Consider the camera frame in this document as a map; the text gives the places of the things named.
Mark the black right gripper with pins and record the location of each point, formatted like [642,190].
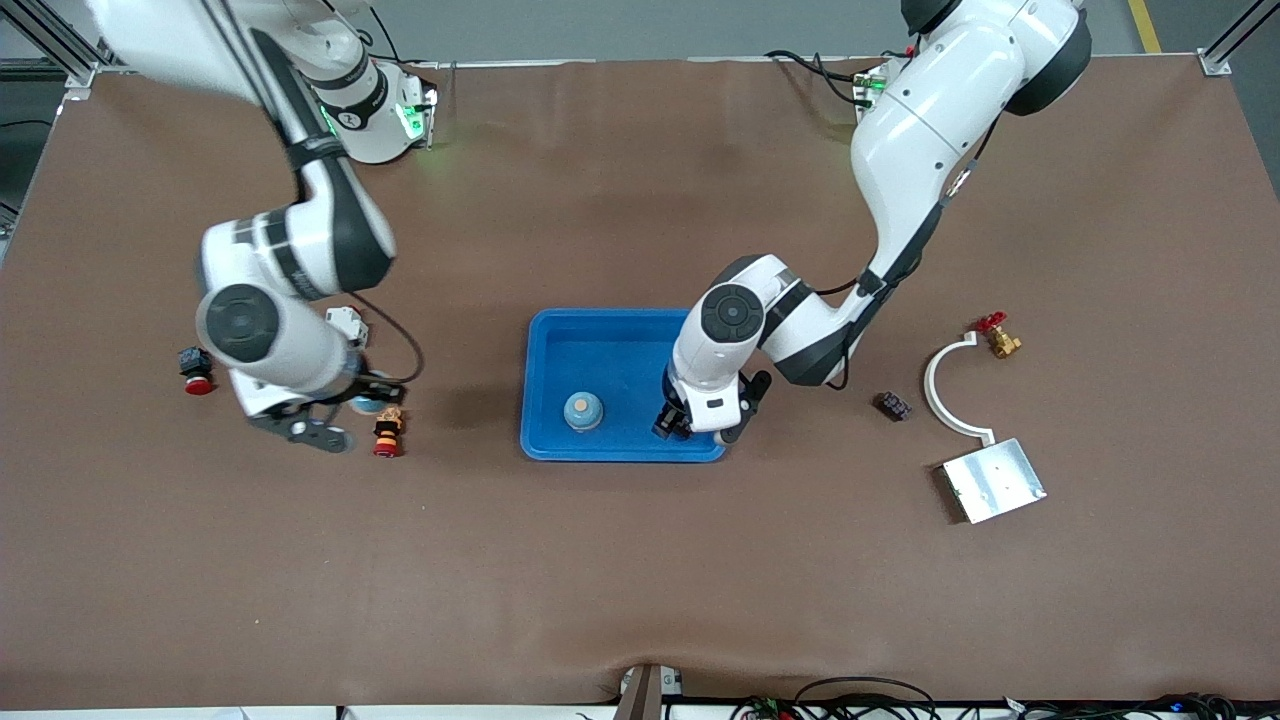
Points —
[357,386]

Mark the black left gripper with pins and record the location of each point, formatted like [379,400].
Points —
[673,417]

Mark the blue service bell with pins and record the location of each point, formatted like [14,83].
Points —
[367,404]
[583,411]

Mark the small black connector block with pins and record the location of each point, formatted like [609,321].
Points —
[892,406]

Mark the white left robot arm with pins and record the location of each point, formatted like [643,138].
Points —
[930,120]

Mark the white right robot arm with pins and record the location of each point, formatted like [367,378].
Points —
[270,340]

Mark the white circuit breaker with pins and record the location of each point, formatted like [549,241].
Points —
[350,325]

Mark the blue plastic tray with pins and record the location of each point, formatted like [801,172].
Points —
[610,360]

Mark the red mushroom push button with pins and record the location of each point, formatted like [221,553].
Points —
[193,372]

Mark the silver metal plate block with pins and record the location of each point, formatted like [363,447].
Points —
[995,480]

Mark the orange red stacked switch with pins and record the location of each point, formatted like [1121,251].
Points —
[388,430]

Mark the white curved plastic bracket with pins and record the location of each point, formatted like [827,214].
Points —
[930,385]

